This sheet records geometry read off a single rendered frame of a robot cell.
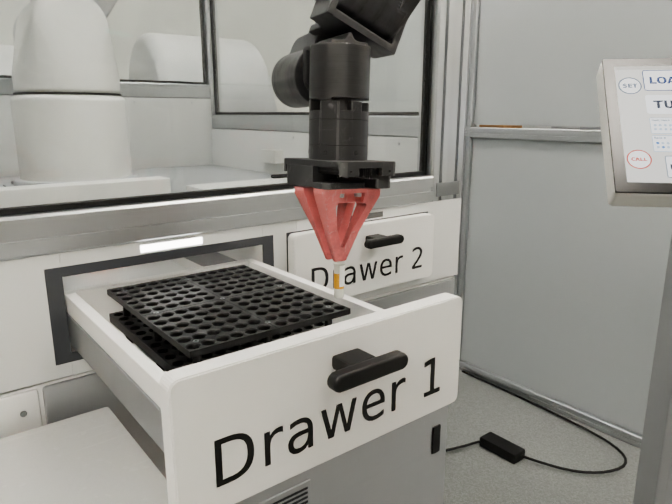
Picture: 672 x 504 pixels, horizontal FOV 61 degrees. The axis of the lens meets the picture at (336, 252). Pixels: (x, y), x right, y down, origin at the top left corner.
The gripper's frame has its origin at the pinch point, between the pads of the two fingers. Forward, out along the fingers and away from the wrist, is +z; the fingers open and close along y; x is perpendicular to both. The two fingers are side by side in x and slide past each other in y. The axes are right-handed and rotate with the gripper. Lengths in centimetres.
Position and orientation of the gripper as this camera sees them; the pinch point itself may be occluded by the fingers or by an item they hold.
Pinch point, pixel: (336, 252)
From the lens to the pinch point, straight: 56.8
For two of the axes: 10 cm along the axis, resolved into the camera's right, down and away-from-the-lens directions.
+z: -0.2, 9.8, 1.9
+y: 5.9, 1.7, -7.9
